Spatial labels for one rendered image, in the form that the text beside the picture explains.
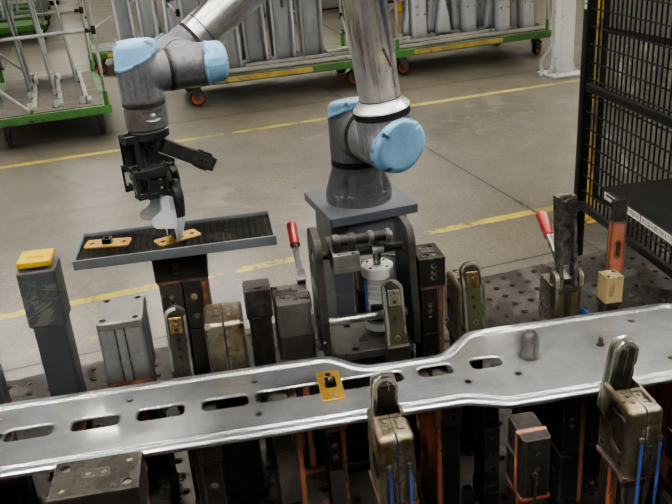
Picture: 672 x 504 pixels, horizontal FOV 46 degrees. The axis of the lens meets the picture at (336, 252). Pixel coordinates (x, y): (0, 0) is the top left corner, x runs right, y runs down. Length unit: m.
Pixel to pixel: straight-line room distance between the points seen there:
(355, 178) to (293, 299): 0.42
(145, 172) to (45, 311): 0.34
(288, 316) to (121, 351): 0.29
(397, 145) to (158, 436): 0.73
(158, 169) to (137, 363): 0.34
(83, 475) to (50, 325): 0.48
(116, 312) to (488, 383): 0.63
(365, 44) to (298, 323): 0.54
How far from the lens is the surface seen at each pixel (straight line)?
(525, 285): 2.28
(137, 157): 1.43
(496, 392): 1.28
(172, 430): 1.26
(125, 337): 1.38
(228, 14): 1.56
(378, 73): 1.56
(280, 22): 8.40
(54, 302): 1.56
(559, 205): 1.45
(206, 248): 1.46
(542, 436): 1.21
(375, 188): 1.74
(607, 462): 1.28
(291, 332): 1.42
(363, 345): 1.47
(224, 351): 1.38
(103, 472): 1.16
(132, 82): 1.40
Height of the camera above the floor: 1.71
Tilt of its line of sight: 24 degrees down
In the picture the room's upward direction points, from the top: 4 degrees counter-clockwise
